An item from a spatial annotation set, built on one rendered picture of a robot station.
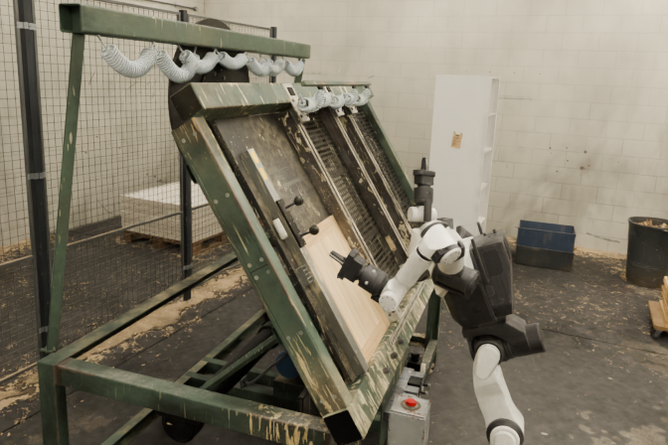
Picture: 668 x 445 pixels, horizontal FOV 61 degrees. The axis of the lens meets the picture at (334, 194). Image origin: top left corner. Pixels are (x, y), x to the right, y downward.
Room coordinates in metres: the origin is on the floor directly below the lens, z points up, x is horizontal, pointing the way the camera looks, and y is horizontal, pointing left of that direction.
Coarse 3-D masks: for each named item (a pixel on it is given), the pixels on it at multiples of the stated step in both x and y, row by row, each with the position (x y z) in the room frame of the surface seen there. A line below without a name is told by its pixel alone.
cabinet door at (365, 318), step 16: (320, 224) 2.33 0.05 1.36; (336, 224) 2.47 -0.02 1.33; (320, 240) 2.26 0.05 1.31; (336, 240) 2.39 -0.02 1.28; (320, 256) 2.18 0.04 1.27; (320, 272) 2.10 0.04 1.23; (336, 272) 2.22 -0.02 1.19; (336, 288) 2.15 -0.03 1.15; (352, 288) 2.27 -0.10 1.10; (336, 304) 2.07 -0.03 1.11; (352, 304) 2.19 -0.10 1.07; (368, 304) 2.32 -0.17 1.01; (352, 320) 2.12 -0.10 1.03; (368, 320) 2.24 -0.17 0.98; (384, 320) 2.36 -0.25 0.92; (368, 336) 2.16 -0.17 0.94; (368, 352) 2.08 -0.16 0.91
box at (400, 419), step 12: (396, 396) 1.74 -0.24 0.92; (408, 396) 1.74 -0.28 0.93; (396, 408) 1.66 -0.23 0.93; (420, 408) 1.67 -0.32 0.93; (396, 420) 1.64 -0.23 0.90; (408, 420) 1.63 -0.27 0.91; (420, 420) 1.62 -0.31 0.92; (396, 432) 1.64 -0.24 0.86; (408, 432) 1.63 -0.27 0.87; (420, 432) 1.62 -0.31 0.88; (396, 444) 1.64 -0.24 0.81; (408, 444) 1.63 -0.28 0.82; (420, 444) 1.62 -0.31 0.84
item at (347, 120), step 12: (348, 108) 3.30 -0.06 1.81; (348, 120) 3.29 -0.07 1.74; (348, 132) 3.29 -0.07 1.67; (360, 132) 3.32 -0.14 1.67; (360, 144) 3.27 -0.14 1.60; (360, 156) 3.27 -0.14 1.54; (372, 156) 3.29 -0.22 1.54; (372, 168) 3.24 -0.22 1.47; (372, 180) 3.24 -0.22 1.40; (384, 180) 3.26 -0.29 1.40; (384, 192) 3.22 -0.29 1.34; (384, 204) 3.22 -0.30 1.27; (396, 204) 3.21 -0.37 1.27; (396, 216) 3.19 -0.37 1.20; (408, 228) 3.17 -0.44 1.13; (408, 240) 3.17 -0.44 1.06
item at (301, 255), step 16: (256, 176) 2.08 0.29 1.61; (272, 192) 2.08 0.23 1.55; (272, 208) 2.06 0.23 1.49; (288, 240) 2.04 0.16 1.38; (304, 256) 2.02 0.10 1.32; (320, 288) 1.99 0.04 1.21; (320, 304) 1.99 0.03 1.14; (336, 320) 1.97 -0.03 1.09; (336, 336) 1.97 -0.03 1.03; (352, 336) 2.00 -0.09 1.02; (352, 352) 1.95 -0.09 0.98; (368, 368) 1.97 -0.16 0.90
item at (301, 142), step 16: (288, 96) 2.55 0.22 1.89; (320, 96) 2.54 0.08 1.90; (288, 112) 2.57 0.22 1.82; (288, 128) 2.57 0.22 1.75; (304, 128) 2.60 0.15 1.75; (304, 144) 2.54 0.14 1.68; (304, 160) 2.54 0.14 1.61; (320, 160) 2.56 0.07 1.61; (320, 176) 2.52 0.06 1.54; (320, 192) 2.51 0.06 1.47; (336, 192) 2.53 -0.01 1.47; (336, 208) 2.49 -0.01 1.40; (352, 224) 2.51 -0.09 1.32; (352, 240) 2.46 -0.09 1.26; (368, 256) 2.45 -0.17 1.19
